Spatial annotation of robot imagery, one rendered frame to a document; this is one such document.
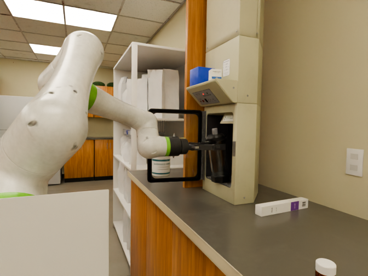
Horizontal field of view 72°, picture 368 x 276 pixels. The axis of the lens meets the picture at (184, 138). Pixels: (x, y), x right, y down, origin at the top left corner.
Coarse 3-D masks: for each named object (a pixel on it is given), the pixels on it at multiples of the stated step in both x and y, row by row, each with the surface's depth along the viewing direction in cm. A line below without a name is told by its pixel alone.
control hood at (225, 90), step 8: (208, 80) 116; (216, 80) 110; (224, 80) 111; (232, 80) 113; (192, 88) 132; (200, 88) 126; (208, 88) 120; (216, 88) 114; (224, 88) 112; (232, 88) 113; (192, 96) 140; (216, 96) 120; (224, 96) 115; (232, 96) 113; (200, 104) 140; (208, 104) 133; (216, 104) 127
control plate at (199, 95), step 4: (196, 92) 132; (200, 92) 129; (204, 92) 126; (208, 92) 123; (196, 96) 136; (200, 96) 133; (204, 96) 129; (208, 96) 126; (212, 96) 123; (200, 100) 136; (204, 100) 133; (212, 100) 126; (216, 100) 123; (204, 104) 136
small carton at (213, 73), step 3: (213, 69) 119; (216, 69) 119; (219, 69) 119; (210, 72) 120; (213, 72) 119; (216, 72) 119; (219, 72) 119; (210, 75) 120; (213, 75) 119; (216, 75) 119; (219, 75) 119; (210, 78) 120; (213, 78) 119; (219, 78) 119
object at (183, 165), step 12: (168, 120) 138; (180, 120) 139; (192, 120) 141; (168, 132) 138; (180, 132) 140; (192, 132) 142; (180, 156) 140; (192, 156) 142; (156, 168) 137; (168, 168) 139; (180, 168) 141; (192, 168) 143
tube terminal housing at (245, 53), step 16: (224, 48) 125; (240, 48) 114; (256, 48) 117; (208, 64) 139; (240, 64) 114; (256, 64) 118; (240, 80) 115; (256, 80) 118; (240, 96) 115; (256, 96) 119; (208, 112) 140; (224, 112) 125; (240, 112) 116; (256, 112) 119; (240, 128) 116; (256, 128) 121; (240, 144) 117; (256, 144) 124; (240, 160) 117; (256, 160) 127; (208, 176) 144; (240, 176) 118; (256, 176) 130; (224, 192) 125; (240, 192) 118; (256, 192) 133
